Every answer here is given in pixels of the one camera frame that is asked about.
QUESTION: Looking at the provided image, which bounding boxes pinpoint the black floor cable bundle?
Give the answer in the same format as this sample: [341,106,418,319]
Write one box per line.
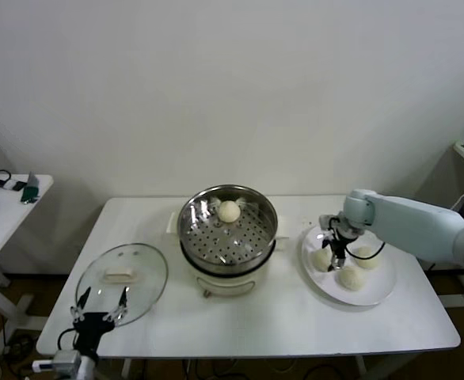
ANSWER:
[2,334,39,367]

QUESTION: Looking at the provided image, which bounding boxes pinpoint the white round plate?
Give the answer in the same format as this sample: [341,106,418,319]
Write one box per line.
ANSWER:
[301,222,397,306]

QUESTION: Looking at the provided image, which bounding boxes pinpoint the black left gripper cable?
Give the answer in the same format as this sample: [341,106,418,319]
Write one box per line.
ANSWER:
[57,328,78,352]

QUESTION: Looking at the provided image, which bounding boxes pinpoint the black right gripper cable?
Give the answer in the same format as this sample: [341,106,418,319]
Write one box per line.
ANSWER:
[345,239,387,263]

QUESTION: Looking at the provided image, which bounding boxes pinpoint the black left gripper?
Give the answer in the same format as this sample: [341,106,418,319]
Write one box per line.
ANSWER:
[70,287,130,352]

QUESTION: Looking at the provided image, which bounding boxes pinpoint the white steamed baozi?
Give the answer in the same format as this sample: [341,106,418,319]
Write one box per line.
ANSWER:
[313,249,332,272]
[218,200,242,223]
[352,245,382,270]
[337,265,367,292]

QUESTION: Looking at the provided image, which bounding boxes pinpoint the green flat object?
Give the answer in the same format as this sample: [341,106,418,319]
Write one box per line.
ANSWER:
[21,185,41,205]

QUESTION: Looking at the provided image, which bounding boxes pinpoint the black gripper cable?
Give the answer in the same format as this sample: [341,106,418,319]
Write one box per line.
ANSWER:
[345,239,387,263]
[57,328,78,352]

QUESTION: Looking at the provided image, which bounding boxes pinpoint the steel perforated steamer basket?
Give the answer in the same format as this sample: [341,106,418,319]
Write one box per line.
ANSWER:
[165,184,291,267]

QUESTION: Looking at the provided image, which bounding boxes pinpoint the glass lid with cream handle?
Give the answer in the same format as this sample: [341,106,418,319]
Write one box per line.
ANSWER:
[75,243,169,326]

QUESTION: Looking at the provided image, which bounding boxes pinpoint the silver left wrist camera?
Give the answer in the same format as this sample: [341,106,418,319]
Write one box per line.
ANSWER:
[32,350,83,374]

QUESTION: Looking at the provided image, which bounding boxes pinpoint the white side table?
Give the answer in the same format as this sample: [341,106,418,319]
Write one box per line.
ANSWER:
[0,173,55,349]

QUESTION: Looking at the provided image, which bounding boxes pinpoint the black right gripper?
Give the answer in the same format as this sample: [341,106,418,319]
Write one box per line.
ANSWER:
[321,213,363,273]

